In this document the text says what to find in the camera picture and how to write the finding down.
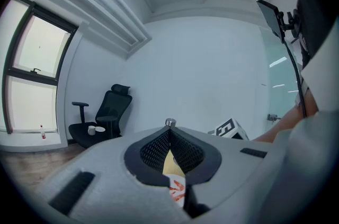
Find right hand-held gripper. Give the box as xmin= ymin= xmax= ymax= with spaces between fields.
xmin=208 ymin=118 xmax=250 ymax=141

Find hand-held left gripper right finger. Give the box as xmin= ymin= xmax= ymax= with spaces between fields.
xmin=169 ymin=126 xmax=288 ymax=224

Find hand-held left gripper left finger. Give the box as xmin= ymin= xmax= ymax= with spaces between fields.
xmin=37 ymin=126 xmax=193 ymax=224

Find white plate with food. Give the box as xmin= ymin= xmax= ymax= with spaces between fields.
xmin=168 ymin=174 xmax=186 ymax=208

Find person's right forearm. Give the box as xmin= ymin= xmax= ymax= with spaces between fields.
xmin=251 ymin=89 xmax=319 ymax=143

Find frosted glass partition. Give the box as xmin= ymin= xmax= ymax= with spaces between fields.
xmin=260 ymin=26 xmax=302 ymax=128

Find black office chair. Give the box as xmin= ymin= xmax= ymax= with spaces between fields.
xmin=68 ymin=84 xmax=133 ymax=149

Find black chest-mounted phone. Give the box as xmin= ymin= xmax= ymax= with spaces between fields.
xmin=256 ymin=0 xmax=286 ymax=44

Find black-framed window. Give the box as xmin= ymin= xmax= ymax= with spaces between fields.
xmin=0 ymin=0 xmax=79 ymax=135

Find black cable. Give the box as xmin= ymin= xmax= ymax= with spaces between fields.
xmin=283 ymin=41 xmax=307 ymax=118

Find black phone mount clamp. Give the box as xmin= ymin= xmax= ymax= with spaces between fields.
xmin=278 ymin=10 xmax=301 ymax=45

